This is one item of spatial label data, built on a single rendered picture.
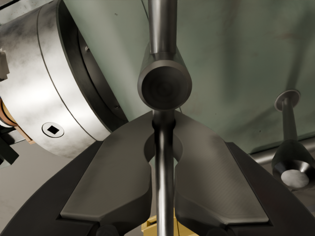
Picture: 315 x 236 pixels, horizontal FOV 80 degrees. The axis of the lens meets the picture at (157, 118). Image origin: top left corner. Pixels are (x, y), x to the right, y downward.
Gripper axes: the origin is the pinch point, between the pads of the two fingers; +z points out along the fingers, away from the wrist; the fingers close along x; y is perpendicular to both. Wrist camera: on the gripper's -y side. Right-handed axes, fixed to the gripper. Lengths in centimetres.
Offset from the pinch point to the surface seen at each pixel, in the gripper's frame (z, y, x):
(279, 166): 0.6, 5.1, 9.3
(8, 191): 130, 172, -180
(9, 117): 24.3, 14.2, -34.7
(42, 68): 15.5, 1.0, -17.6
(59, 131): 14.3, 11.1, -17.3
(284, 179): 0.1, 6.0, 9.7
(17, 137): 49, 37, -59
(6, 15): 79, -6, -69
